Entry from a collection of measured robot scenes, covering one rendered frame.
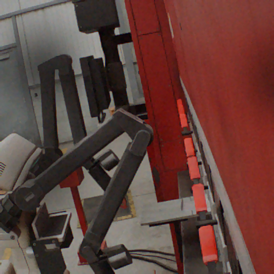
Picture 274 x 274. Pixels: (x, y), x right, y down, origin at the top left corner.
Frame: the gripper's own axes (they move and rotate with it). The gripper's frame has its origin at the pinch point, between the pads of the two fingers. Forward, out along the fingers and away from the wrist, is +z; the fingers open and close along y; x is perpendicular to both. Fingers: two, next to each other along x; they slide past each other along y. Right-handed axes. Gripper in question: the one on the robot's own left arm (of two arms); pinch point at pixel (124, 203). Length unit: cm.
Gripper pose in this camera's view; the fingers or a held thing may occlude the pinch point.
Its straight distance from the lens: 175.7
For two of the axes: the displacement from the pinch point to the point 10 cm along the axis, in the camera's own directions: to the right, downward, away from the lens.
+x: -7.8, 6.1, 1.1
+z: 6.2, 7.6, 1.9
